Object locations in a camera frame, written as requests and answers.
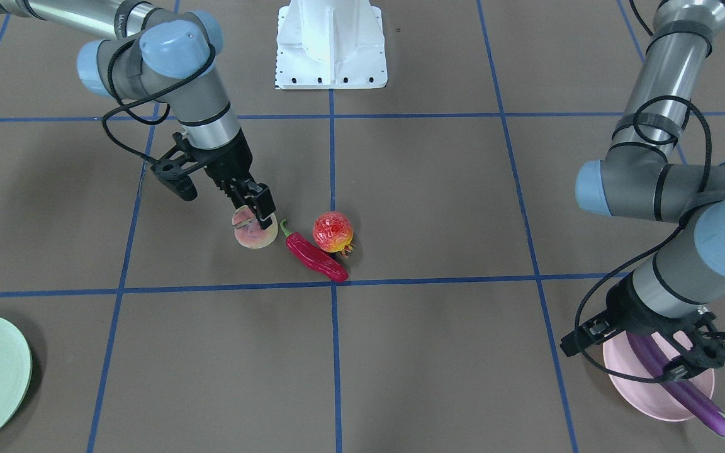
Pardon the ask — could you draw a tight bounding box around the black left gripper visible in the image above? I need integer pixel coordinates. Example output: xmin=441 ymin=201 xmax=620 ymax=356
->
xmin=602 ymin=274 xmax=697 ymax=352

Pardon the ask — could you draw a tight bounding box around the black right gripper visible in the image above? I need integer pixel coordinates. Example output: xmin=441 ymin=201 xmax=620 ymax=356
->
xmin=205 ymin=131 xmax=276 ymax=230

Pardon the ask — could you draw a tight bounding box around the peach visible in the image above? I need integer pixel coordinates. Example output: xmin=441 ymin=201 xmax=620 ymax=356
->
xmin=231 ymin=206 xmax=279 ymax=249

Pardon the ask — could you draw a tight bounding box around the purple eggplant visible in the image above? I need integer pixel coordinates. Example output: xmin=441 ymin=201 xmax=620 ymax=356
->
xmin=627 ymin=333 xmax=725 ymax=439

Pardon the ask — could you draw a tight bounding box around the red chili pepper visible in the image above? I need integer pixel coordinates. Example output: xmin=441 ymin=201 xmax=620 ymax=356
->
xmin=279 ymin=219 xmax=350 ymax=282

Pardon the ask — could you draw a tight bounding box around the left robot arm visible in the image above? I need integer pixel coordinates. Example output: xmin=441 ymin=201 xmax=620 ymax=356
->
xmin=575 ymin=1 xmax=725 ymax=335

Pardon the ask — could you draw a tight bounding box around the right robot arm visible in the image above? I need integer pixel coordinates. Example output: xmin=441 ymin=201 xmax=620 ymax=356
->
xmin=0 ymin=1 xmax=276 ymax=230

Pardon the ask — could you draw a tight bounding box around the red pomegranate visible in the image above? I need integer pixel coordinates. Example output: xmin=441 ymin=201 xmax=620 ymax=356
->
xmin=312 ymin=211 xmax=354 ymax=257

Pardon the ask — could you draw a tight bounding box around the pink plate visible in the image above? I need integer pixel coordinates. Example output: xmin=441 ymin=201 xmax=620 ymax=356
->
xmin=602 ymin=332 xmax=716 ymax=422

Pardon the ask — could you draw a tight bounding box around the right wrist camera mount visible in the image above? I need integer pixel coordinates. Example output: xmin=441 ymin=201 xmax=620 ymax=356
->
xmin=150 ymin=132 xmax=205 ymax=203

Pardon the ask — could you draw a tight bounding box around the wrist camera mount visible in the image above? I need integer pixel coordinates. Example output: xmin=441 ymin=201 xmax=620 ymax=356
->
xmin=660 ymin=306 xmax=725 ymax=381
xmin=150 ymin=132 xmax=205 ymax=203

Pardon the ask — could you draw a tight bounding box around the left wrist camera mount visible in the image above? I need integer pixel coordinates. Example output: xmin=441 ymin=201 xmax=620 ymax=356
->
xmin=660 ymin=306 xmax=725 ymax=381

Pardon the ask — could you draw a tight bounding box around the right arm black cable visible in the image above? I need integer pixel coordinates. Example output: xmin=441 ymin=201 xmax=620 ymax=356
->
xmin=101 ymin=38 xmax=217 ymax=165

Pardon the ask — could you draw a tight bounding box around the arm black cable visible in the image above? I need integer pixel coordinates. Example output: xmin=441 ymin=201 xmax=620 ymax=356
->
xmin=573 ymin=0 xmax=714 ymax=384
xmin=101 ymin=38 xmax=217 ymax=165

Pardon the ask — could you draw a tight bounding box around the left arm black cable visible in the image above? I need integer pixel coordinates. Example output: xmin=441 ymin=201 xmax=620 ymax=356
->
xmin=573 ymin=0 xmax=714 ymax=384

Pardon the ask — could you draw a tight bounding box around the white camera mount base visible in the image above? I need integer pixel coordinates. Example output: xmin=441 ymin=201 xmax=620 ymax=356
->
xmin=274 ymin=1 xmax=388 ymax=90

